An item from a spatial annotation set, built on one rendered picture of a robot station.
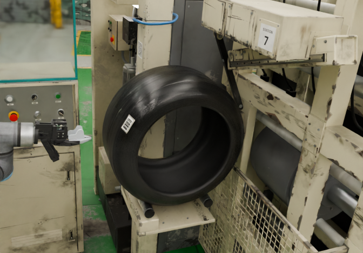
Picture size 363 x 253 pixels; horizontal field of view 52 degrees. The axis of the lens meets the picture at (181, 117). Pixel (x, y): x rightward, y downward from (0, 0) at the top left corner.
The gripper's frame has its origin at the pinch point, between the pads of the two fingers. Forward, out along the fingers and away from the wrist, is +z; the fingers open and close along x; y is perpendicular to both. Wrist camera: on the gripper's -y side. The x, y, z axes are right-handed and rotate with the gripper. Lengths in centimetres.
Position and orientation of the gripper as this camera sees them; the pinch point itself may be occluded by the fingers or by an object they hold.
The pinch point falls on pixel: (87, 139)
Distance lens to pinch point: 153.3
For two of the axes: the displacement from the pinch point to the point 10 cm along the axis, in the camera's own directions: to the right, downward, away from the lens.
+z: 9.2, 0.3, 4.0
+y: 1.8, -9.2, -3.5
